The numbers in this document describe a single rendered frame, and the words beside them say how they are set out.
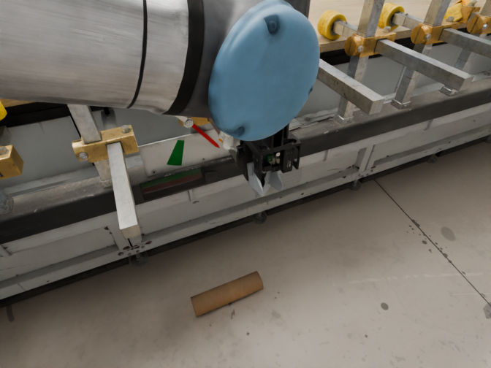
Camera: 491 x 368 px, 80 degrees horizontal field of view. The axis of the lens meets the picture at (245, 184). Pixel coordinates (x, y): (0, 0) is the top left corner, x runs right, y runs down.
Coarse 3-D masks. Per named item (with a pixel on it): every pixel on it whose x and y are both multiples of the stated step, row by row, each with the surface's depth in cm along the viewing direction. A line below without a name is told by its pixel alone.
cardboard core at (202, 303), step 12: (252, 276) 125; (216, 288) 122; (228, 288) 121; (240, 288) 122; (252, 288) 123; (192, 300) 118; (204, 300) 118; (216, 300) 119; (228, 300) 120; (204, 312) 118
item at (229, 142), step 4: (220, 132) 65; (220, 136) 64; (224, 136) 63; (228, 136) 64; (224, 140) 63; (228, 140) 62; (232, 140) 61; (236, 140) 62; (224, 144) 62; (228, 144) 62; (232, 144) 61; (236, 144) 61; (224, 148) 61; (228, 148) 61; (232, 148) 61; (236, 148) 61
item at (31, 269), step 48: (432, 48) 123; (336, 96) 119; (48, 144) 85; (144, 144) 97; (384, 144) 161; (432, 144) 180; (240, 192) 138; (288, 192) 150; (96, 240) 121; (144, 240) 128; (192, 240) 145; (0, 288) 112; (48, 288) 126
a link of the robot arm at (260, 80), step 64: (0, 0) 11; (64, 0) 13; (128, 0) 14; (192, 0) 16; (256, 0) 18; (0, 64) 13; (64, 64) 14; (128, 64) 15; (192, 64) 16; (256, 64) 17; (256, 128) 21
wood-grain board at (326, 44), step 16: (320, 0) 140; (336, 0) 140; (352, 0) 140; (400, 0) 140; (416, 0) 140; (480, 0) 140; (320, 16) 120; (352, 16) 120; (416, 16) 120; (400, 32) 106; (336, 48) 99
